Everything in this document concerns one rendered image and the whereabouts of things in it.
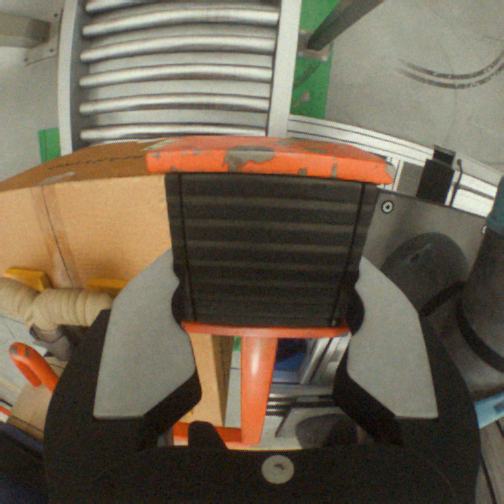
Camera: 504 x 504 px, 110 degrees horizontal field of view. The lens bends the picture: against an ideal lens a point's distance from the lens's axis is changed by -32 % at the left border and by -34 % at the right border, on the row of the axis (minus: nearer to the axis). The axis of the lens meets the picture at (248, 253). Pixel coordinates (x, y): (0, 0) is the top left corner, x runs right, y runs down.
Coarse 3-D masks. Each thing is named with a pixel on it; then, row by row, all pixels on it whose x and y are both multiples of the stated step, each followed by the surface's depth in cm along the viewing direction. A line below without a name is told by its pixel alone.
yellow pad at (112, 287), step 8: (96, 280) 29; (104, 280) 29; (112, 280) 30; (120, 280) 30; (128, 280) 30; (96, 288) 29; (104, 288) 29; (112, 288) 29; (120, 288) 29; (112, 296) 29
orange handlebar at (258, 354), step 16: (16, 352) 19; (32, 352) 20; (256, 352) 15; (272, 352) 15; (32, 368) 20; (48, 368) 22; (256, 368) 16; (272, 368) 16; (32, 384) 22; (48, 384) 22; (256, 384) 17; (256, 400) 18; (256, 416) 19; (176, 432) 24; (224, 432) 25; (240, 432) 25; (256, 432) 22
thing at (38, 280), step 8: (8, 272) 29; (16, 272) 29; (24, 272) 30; (32, 272) 30; (40, 272) 30; (24, 280) 29; (32, 280) 29; (40, 280) 29; (48, 280) 31; (32, 288) 30; (40, 288) 30; (32, 328) 31; (32, 336) 32
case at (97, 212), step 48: (144, 144) 48; (0, 192) 24; (48, 192) 24; (96, 192) 24; (144, 192) 24; (0, 240) 28; (48, 240) 28; (96, 240) 27; (144, 240) 27; (192, 336) 35
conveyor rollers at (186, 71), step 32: (96, 0) 43; (128, 0) 45; (160, 0) 48; (96, 32) 50; (192, 64) 58; (224, 64) 58; (128, 96) 63; (160, 96) 62; (192, 96) 63; (224, 96) 63; (256, 96) 64; (96, 128) 67; (128, 128) 67; (160, 128) 67; (192, 128) 67; (224, 128) 68; (256, 128) 68
